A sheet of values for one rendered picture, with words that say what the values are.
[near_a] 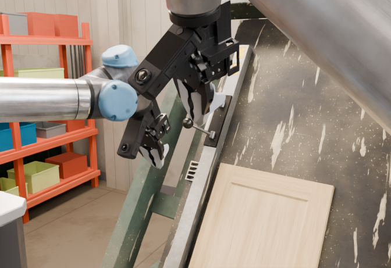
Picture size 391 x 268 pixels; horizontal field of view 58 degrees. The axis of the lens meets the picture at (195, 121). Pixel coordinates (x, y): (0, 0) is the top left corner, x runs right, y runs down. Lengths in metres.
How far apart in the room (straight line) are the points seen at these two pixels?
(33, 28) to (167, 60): 3.43
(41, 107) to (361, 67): 0.52
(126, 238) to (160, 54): 0.94
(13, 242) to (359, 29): 0.35
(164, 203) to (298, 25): 1.17
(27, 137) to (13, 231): 3.42
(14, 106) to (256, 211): 0.77
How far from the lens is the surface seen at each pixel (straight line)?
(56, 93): 0.64
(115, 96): 0.65
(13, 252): 0.41
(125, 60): 0.81
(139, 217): 1.36
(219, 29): 0.53
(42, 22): 3.96
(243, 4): 1.45
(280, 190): 1.13
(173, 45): 0.50
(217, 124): 1.25
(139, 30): 4.11
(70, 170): 4.33
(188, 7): 0.47
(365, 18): 0.22
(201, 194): 1.20
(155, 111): 0.93
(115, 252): 1.35
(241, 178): 1.18
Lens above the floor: 1.68
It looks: 12 degrees down
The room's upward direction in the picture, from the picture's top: straight up
